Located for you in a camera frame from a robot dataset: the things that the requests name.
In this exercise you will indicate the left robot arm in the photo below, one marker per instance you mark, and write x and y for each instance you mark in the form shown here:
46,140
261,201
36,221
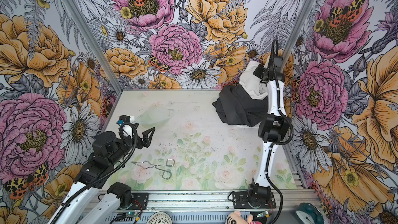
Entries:
111,152

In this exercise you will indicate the black cloth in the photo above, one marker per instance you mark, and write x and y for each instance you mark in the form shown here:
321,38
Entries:
234,106

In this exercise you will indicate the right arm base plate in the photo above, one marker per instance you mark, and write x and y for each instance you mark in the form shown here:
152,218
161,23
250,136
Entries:
241,200

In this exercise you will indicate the green alarm clock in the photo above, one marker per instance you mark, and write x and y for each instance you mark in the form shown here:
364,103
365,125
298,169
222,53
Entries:
307,213

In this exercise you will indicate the white round woven object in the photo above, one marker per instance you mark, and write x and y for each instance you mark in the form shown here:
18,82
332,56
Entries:
159,218

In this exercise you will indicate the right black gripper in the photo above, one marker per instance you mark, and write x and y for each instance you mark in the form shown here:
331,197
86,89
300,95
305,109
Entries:
256,72

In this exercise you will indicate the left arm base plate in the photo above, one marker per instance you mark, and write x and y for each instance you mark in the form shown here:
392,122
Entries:
139,201

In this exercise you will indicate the metal tongs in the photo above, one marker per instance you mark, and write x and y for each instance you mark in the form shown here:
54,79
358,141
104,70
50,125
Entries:
164,168

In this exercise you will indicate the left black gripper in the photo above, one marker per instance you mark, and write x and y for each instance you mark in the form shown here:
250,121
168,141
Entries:
146,141

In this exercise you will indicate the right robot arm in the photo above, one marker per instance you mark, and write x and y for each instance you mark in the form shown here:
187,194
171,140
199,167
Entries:
275,130

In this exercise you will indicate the aluminium front rail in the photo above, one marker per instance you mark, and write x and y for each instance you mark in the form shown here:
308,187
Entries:
213,200

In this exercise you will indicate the white cloth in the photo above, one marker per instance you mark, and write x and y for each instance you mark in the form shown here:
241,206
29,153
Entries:
251,83

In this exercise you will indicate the pink plush toy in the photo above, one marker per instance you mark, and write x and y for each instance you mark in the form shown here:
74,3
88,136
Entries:
237,218

